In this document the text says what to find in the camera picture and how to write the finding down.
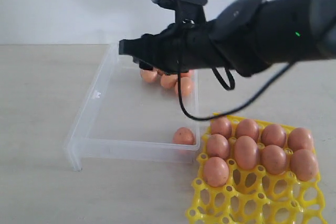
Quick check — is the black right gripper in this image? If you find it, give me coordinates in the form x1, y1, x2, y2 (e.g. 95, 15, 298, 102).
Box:
118, 20, 226, 73

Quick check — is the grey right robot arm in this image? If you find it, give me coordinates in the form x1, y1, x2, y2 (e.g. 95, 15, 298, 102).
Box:
119, 0, 335, 77

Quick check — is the clear plastic container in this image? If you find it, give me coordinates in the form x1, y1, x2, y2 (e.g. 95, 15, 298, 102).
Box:
65, 44, 201, 171

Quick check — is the yellow plastic egg tray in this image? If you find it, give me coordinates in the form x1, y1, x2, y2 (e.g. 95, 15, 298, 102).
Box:
185, 112, 328, 224

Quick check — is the black cable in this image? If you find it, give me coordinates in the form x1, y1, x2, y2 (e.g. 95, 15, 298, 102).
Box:
175, 0, 320, 122

